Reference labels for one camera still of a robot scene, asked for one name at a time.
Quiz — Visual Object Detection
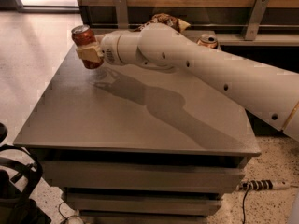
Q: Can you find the gold La Croix can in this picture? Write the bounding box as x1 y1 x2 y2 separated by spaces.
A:
197 34 218 49

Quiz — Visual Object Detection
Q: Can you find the grey drawer cabinet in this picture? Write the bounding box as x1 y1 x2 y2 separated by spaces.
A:
12 27 262 224

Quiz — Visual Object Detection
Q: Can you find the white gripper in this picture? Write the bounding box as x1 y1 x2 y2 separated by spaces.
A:
76 31 122 65

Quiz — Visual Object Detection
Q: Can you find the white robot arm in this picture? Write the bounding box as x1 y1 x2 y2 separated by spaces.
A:
72 23 299 140

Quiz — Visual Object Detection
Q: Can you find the top grey drawer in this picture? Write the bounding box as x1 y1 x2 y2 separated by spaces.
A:
43 161 244 193

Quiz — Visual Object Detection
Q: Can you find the black bag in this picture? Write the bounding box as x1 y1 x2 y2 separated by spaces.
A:
0 122 52 224

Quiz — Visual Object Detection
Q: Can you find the yellow brown chip bag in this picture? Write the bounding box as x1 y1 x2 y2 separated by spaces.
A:
135 13 191 33

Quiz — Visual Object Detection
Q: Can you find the left metal bracket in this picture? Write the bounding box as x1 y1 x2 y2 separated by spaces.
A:
113 0 129 29

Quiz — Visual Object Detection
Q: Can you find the thin cable on floor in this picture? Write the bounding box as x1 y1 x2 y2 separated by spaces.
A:
57 201 84 224

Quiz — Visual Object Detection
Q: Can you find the right metal bracket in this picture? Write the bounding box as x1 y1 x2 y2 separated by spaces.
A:
241 0 270 41

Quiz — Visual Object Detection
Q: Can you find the middle grey drawer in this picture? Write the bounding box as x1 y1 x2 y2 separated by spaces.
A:
66 193 221 216

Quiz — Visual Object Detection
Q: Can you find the red coke can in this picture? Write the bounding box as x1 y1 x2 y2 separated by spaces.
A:
71 24 104 69

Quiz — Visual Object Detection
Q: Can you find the white power strip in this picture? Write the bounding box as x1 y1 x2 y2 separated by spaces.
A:
236 179 291 191

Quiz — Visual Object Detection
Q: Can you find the metal bracket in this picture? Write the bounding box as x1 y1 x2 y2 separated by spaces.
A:
113 0 129 29
241 0 270 41

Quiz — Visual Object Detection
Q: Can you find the bottom grey drawer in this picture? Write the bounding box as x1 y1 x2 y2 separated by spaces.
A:
81 211 207 224

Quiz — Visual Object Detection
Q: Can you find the grey drawer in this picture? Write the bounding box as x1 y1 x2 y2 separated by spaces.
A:
66 193 221 216
43 161 244 193
81 211 207 224

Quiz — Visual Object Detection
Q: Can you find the black power cable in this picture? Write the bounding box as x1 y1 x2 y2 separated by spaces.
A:
241 181 252 224

